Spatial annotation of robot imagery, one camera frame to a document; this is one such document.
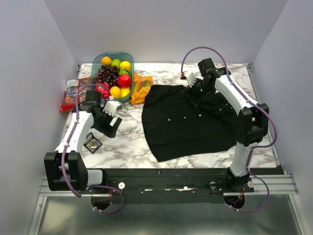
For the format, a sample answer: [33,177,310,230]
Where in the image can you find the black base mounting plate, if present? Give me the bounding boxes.
[49,167,287,205]

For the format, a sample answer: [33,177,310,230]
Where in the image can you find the red apple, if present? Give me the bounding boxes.
[117,73,132,88]

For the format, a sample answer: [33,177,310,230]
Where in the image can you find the small yellow fruit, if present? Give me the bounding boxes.
[121,87,131,97]

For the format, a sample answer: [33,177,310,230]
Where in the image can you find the aluminium frame rail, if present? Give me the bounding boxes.
[39,175,299,197]

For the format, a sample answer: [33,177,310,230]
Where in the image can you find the red candy bag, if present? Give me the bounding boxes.
[60,77,90,112]

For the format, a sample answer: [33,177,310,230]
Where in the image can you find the yellow lemon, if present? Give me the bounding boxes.
[119,61,132,71]

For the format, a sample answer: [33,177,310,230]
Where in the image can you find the dark purple grape bunch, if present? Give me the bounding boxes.
[95,66,120,87]

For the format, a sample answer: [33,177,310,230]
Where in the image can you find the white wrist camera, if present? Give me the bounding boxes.
[104,100,122,117]
[185,72,197,88]

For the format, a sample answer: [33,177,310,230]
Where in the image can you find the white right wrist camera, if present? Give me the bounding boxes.
[185,72,197,88]

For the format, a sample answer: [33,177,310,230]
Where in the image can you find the green apple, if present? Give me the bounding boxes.
[111,59,121,68]

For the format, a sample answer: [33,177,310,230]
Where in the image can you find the clear teal fruit container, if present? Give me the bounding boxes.
[91,52,134,102]

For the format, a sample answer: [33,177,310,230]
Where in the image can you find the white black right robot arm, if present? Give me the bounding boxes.
[181,58,269,192]

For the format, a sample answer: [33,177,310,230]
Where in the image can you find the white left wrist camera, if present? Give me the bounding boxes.
[104,100,122,117]

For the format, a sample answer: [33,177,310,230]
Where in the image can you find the orange snack packet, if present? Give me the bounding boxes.
[131,73,153,104]

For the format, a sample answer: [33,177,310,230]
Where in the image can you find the black button shirt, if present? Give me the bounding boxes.
[141,85,237,162]

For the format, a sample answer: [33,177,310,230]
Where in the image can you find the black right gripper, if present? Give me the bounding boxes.
[181,78,213,110]

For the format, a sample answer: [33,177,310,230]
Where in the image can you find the green lime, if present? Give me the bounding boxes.
[119,69,131,75]

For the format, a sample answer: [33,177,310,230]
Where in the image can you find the pink dragon fruit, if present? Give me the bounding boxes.
[95,82,111,99]

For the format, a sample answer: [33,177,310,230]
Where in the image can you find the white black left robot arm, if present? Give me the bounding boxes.
[44,90,122,197]

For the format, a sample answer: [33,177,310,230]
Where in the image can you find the small orange fruit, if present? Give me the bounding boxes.
[110,86,122,99]

